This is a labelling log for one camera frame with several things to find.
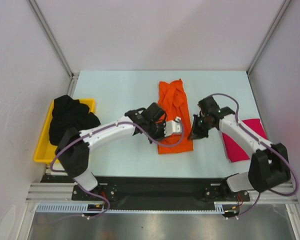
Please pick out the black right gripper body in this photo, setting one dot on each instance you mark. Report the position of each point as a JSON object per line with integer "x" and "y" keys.
{"x": 204, "y": 120}

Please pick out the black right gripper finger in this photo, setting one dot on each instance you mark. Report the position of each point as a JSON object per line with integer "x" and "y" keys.
{"x": 204, "y": 130}
{"x": 196, "y": 129}

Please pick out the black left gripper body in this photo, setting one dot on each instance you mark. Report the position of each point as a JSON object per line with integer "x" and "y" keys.
{"x": 156, "y": 130}

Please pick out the orange t shirt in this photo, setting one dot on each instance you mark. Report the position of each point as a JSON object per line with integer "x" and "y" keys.
{"x": 173, "y": 99}

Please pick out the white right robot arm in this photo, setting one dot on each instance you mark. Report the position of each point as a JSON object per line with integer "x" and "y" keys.
{"x": 268, "y": 161}

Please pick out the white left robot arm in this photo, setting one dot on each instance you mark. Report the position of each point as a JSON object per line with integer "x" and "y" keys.
{"x": 75, "y": 147}

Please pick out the black t shirt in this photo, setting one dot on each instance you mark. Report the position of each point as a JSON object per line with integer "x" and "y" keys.
{"x": 70, "y": 113}

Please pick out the yellow plastic bin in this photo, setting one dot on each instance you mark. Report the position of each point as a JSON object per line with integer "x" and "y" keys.
{"x": 45, "y": 151}

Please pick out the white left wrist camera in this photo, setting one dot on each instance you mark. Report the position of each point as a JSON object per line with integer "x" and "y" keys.
{"x": 173, "y": 127}

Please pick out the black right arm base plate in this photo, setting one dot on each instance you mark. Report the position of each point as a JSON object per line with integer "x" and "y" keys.
{"x": 222, "y": 193}

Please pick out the blue slotted cable duct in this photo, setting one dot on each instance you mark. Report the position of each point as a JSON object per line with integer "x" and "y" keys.
{"x": 87, "y": 208}

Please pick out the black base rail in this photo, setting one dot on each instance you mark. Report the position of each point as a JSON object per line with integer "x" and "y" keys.
{"x": 161, "y": 193}

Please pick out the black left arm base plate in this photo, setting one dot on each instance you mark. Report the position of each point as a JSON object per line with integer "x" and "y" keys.
{"x": 106, "y": 191}

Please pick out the aluminium front rail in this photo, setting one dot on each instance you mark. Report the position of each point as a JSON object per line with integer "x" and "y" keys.
{"x": 62, "y": 192}

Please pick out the aluminium frame post left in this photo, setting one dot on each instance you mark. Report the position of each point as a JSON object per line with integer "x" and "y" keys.
{"x": 43, "y": 23}

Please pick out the aluminium frame post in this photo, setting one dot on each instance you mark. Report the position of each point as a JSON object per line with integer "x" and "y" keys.
{"x": 268, "y": 36}
{"x": 43, "y": 23}

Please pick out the aluminium frame post right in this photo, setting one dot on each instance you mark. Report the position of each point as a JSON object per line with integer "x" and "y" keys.
{"x": 268, "y": 36}

